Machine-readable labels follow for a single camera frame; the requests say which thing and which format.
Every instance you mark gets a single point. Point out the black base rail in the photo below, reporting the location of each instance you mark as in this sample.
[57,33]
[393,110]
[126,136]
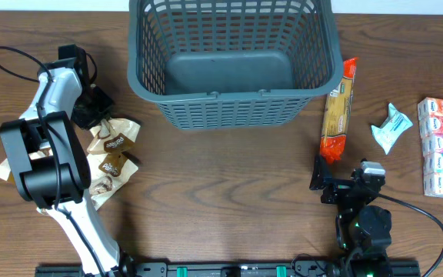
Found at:
[299,268]

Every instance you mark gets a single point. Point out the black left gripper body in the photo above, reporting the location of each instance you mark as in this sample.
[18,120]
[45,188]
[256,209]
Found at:
[93,105]

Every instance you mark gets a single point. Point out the grey plastic lattice basket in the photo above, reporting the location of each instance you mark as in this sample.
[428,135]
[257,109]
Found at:
[232,63]

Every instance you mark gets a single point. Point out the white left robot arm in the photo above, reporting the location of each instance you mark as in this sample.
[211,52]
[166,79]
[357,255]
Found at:
[50,167]

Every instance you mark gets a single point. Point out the Kleenex tissue multipack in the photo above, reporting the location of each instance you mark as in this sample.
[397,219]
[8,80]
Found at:
[430,116]

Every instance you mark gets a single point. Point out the orange spaghetti packet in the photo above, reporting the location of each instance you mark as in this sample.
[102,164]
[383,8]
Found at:
[337,115]

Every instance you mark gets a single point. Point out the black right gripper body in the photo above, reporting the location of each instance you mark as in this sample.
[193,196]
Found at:
[334,195]

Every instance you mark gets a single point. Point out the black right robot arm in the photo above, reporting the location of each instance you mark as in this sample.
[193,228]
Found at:
[363,230]

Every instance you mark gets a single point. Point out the pale green wipes packet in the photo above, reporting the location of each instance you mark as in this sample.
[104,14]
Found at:
[391,129]

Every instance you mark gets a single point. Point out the pantree snack bag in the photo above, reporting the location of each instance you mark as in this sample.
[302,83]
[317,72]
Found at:
[5,171]
[109,172]
[114,135]

